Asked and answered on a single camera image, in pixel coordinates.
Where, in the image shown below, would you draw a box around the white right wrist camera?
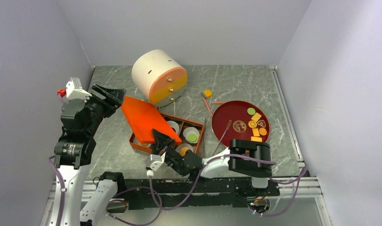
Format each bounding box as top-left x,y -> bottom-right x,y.
146,153 -> 166,171

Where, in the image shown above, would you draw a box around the white paper cup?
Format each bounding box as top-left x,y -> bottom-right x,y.
133,137 -> 143,146
175,143 -> 194,157
182,127 -> 200,144
167,121 -> 180,135

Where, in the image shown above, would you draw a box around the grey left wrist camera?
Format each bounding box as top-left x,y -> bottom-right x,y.
57,77 -> 92,103

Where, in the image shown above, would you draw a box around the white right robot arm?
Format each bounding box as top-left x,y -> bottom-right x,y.
146,129 -> 275,195

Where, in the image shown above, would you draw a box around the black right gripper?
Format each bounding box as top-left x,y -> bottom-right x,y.
150,128 -> 187,177

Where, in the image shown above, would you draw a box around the chocolate heart cookie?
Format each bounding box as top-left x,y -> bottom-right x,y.
257,120 -> 267,128

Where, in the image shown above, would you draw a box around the yellow square cookie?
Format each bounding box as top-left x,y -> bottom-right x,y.
251,113 -> 262,122

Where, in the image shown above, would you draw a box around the white paper cup front left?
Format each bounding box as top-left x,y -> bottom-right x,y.
133,137 -> 143,146

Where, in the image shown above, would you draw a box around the white paper cup back middle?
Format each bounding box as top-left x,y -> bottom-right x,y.
167,121 -> 180,135

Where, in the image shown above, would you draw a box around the red round plate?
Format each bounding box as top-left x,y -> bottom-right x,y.
211,100 -> 270,147

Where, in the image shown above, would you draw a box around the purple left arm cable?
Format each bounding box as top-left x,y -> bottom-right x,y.
48,156 -> 163,226

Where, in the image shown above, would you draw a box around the white round drawer cabinet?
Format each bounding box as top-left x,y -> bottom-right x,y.
131,49 -> 188,107

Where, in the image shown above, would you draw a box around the white paper cup back right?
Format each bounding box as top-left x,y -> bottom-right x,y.
182,127 -> 200,144

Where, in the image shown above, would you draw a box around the gold coin emblem cookie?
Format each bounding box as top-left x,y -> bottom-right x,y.
232,120 -> 247,133

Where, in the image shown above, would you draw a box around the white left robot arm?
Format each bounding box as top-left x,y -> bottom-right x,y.
49,82 -> 126,226

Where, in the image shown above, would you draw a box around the green round cookie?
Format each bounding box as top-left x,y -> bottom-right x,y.
247,107 -> 256,115
187,134 -> 198,143

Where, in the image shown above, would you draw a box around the silver metal tongs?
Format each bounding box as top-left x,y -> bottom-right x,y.
211,120 -> 232,156

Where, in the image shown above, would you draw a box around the white paper cup front right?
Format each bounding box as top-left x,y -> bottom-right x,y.
175,143 -> 194,157

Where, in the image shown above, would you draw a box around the orange rectangular cookie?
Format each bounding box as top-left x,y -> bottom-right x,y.
250,136 -> 263,142

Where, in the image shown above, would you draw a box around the yellow grey eraser block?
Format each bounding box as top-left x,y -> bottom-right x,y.
201,89 -> 212,99

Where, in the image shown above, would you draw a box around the orange cookie tin box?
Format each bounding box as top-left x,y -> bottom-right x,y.
129,113 -> 205,154

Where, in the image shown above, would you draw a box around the orange square cookie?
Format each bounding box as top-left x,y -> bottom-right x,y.
252,128 -> 260,137

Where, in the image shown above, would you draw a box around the orange tin lid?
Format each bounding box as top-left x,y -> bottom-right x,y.
121,96 -> 182,144

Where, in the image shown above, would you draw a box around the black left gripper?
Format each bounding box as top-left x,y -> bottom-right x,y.
83,83 -> 126,135

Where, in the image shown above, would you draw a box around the orange round cookie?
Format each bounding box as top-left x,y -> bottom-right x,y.
259,128 -> 268,136
179,147 -> 190,157

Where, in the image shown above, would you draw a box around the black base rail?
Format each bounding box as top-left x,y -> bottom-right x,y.
115,177 -> 280,210

